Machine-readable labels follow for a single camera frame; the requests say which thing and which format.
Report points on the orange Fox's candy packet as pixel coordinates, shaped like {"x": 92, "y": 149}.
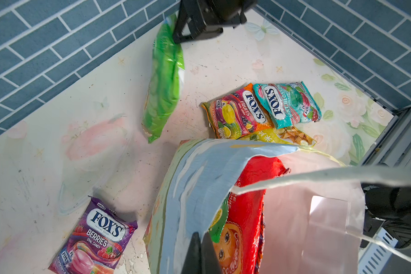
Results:
{"x": 237, "y": 114}

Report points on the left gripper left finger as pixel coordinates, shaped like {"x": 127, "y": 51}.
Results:
{"x": 193, "y": 261}

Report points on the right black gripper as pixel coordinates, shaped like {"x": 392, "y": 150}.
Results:
{"x": 206, "y": 19}

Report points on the yellow green snack packet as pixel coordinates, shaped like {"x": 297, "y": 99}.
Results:
{"x": 287, "y": 136}

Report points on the red snack packet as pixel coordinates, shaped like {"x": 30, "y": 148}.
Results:
{"x": 239, "y": 248}

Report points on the purple Fox's candy packet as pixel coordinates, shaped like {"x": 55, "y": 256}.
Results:
{"x": 96, "y": 243}

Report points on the floral paper gift bag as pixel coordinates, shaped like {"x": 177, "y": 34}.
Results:
{"x": 314, "y": 215}

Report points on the white slotted cable duct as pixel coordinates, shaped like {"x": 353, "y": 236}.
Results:
{"x": 373, "y": 258}

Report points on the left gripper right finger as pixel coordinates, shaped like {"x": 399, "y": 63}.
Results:
{"x": 210, "y": 262}

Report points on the teal snack packet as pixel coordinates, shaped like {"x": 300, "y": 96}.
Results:
{"x": 288, "y": 104}

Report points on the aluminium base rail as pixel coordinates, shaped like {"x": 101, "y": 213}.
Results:
{"x": 393, "y": 147}

